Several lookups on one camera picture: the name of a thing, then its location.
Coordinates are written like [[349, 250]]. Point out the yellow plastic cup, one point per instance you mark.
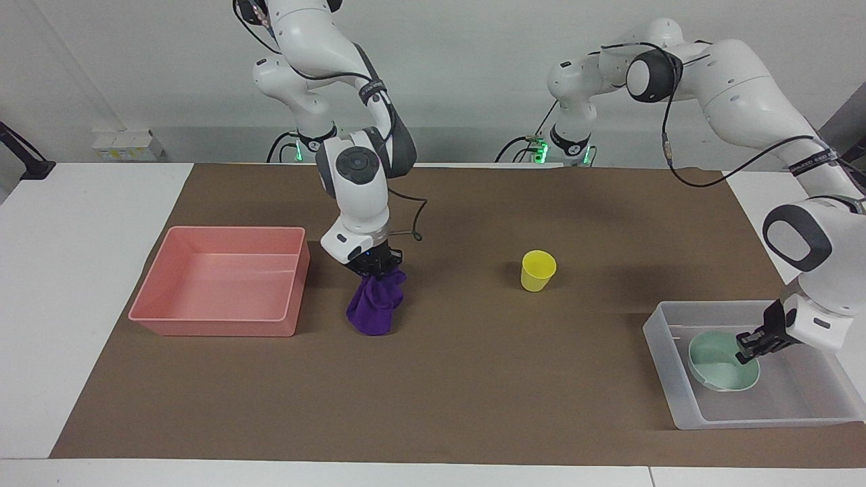
[[536, 274]]

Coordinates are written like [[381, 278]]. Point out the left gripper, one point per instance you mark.
[[781, 326]]

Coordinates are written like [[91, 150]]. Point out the white wall socket box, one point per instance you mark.
[[125, 145]]

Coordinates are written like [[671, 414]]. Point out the pink plastic bin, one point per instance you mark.
[[223, 284]]

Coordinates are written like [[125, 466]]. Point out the light green bowl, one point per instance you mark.
[[720, 368]]

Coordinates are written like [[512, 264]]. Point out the purple cloth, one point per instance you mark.
[[374, 304]]

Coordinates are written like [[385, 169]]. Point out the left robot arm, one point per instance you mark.
[[744, 101]]

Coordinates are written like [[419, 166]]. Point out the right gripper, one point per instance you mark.
[[377, 262]]

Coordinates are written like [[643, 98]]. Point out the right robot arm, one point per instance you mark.
[[355, 203]]

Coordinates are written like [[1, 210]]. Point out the clear plastic box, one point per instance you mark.
[[798, 399]]

